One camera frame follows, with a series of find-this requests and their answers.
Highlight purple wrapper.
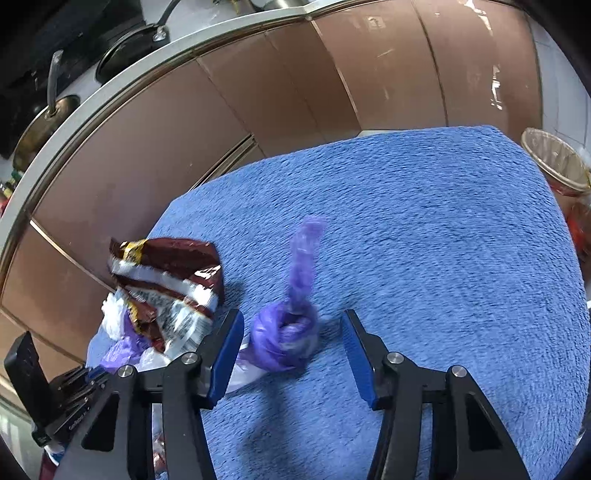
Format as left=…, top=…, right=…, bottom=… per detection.
left=99, top=335, right=151, bottom=373
left=226, top=217, right=325, bottom=393

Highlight white tissue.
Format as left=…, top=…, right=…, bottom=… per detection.
left=85, top=293, right=126, bottom=368

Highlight dark red snack bag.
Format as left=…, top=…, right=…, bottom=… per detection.
left=108, top=237, right=224, bottom=360

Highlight beige lined trash bin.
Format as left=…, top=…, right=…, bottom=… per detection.
left=521, top=127, right=590, bottom=197

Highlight brown kitchen cabinets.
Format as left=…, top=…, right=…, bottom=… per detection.
left=1, top=1, right=542, bottom=376

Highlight blue towel mat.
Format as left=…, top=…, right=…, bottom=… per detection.
left=151, top=126, right=590, bottom=479

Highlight cooking oil bottle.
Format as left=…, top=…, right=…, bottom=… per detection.
left=567, top=195, right=591, bottom=262

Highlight brass wok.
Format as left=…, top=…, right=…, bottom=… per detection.
left=12, top=50, right=81, bottom=172

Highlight black frying pan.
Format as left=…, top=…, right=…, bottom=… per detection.
left=95, top=0, right=180, bottom=85

